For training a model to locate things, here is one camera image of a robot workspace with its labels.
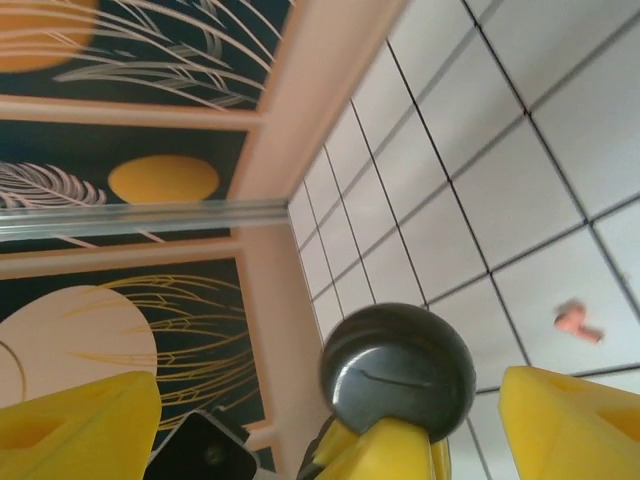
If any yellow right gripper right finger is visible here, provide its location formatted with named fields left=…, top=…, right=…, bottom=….
left=499, top=364, right=640, bottom=480

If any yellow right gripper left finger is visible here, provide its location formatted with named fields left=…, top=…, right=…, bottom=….
left=0, top=369, right=162, bottom=480

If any small round disc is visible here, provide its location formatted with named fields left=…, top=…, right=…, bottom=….
left=319, top=302, right=475, bottom=445

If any pink wireless earbud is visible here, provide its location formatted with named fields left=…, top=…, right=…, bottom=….
left=555, top=298, right=604, bottom=347

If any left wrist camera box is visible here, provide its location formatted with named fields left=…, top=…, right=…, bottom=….
left=144, top=407, right=262, bottom=480

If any aluminium frame post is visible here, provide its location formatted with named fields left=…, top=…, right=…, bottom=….
left=0, top=197, right=292, bottom=242

